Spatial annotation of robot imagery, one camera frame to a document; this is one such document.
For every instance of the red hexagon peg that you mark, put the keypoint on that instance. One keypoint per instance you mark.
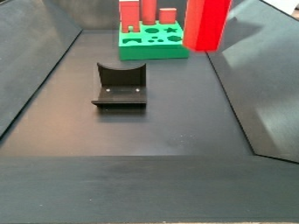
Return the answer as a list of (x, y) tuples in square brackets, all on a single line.
[(205, 22)]

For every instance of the green shape sorting board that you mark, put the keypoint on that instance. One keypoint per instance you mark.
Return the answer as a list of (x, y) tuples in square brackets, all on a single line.
[(157, 42)]

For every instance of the black curved holder block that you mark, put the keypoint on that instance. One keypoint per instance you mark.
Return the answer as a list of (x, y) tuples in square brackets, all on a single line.
[(122, 86)]

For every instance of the red short rounded block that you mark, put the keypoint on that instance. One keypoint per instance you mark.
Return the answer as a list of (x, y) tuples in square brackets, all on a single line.
[(168, 15)]

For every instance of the red rectangular arch block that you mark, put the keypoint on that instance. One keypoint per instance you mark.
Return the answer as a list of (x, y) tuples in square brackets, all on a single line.
[(129, 11)]

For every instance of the red cylinder peg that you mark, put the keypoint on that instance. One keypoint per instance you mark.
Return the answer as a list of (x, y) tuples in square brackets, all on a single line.
[(149, 8)]

